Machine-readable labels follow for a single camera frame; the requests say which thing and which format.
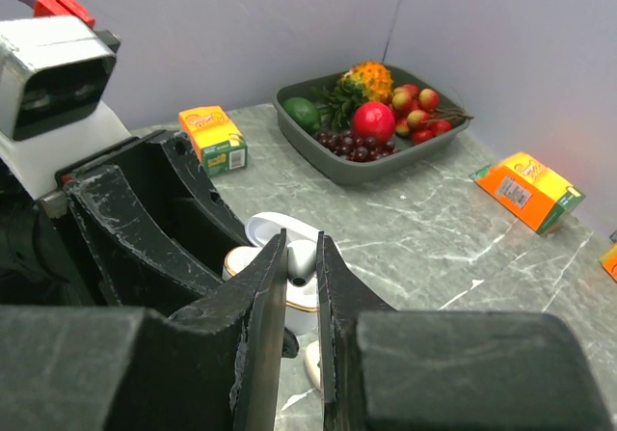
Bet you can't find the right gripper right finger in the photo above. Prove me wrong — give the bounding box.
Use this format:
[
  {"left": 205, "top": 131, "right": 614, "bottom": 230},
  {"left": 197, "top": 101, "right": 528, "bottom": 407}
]
[{"left": 316, "top": 234, "right": 612, "bottom": 430}]

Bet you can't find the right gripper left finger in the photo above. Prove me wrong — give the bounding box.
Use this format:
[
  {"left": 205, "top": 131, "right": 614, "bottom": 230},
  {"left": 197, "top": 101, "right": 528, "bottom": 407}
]
[{"left": 1, "top": 233, "right": 287, "bottom": 430}]

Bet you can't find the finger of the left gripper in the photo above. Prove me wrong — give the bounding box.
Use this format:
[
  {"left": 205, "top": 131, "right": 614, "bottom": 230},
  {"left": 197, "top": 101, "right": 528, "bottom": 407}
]
[{"left": 159, "top": 131, "right": 248, "bottom": 267}]

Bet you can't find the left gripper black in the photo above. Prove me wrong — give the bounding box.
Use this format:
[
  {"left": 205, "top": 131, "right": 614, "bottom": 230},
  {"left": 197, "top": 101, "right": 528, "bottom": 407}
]
[{"left": 1, "top": 165, "right": 222, "bottom": 306}]

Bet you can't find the white earbud charging case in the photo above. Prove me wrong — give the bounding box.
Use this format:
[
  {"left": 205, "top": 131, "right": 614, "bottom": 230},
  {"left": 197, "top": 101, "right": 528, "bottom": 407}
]
[{"left": 222, "top": 212, "right": 319, "bottom": 336}]

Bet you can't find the white earbud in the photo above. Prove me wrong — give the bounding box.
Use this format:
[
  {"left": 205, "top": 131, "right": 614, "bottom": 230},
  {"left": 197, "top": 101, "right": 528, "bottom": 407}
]
[{"left": 287, "top": 240, "right": 316, "bottom": 287}]

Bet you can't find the pink earbud charging case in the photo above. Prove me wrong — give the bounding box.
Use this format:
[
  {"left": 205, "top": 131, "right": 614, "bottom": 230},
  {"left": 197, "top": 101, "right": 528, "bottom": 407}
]
[{"left": 304, "top": 340, "right": 322, "bottom": 391}]

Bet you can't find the orange juice box front left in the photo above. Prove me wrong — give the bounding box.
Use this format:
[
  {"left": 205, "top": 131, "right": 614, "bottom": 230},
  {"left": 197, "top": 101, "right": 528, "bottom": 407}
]
[{"left": 178, "top": 105, "right": 248, "bottom": 177}]

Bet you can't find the orange juice box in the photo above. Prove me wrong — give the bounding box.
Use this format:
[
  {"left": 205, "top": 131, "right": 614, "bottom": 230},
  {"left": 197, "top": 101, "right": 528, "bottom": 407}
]
[
  {"left": 470, "top": 152, "right": 586, "bottom": 235},
  {"left": 600, "top": 231, "right": 617, "bottom": 282},
  {"left": 178, "top": 105, "right": 248, "bottom": 177}
]

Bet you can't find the green toy avocado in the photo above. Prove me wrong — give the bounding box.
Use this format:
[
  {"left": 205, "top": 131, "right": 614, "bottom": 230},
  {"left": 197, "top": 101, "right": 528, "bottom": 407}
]
[{"left": 282, "top": 97, "right": 321, "bottom": 135}]

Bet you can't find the dark purple grape bunch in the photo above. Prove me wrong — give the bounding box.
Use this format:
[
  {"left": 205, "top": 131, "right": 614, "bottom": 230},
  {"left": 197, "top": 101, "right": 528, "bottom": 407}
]
[{"left": 313, "top": 130, "right": 398, "bottom": 163}]

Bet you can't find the dark grey fruit tray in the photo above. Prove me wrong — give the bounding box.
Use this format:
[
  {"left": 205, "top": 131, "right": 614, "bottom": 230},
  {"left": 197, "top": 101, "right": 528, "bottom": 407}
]
[{"left": 274, "top": 72, "right": 470, "bottom": 185}]

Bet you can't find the red toy apple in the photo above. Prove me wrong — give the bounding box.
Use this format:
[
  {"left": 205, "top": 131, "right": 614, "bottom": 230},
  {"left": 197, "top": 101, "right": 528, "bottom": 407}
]
[{"left": 351, "top": 101, "right": 396, "bottom": 145}]

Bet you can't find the orange toy pineapple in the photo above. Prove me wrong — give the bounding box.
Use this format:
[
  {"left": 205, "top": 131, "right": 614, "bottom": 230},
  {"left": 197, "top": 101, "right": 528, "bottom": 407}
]
[{"left": 312, "top": 61, "right": 393, "bottom": 131}]

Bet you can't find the orange juice box back left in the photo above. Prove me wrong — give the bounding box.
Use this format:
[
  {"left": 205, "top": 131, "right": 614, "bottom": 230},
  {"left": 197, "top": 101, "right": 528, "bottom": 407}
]
[{"left": 470, "top": 152, "right": 586, "bottom": 235}]

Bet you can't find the orange juice box back middle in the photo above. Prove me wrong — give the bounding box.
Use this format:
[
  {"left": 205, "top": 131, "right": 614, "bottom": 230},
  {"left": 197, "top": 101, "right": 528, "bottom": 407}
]
[{"left": 600, "top": 231, "right": 617, "bottom": 282}]

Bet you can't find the red lychee bunch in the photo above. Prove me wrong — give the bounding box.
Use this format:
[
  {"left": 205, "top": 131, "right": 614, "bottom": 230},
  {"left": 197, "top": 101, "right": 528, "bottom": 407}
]
[{"left": 389, "top": 84, "right": 473, "bottom": 146}]

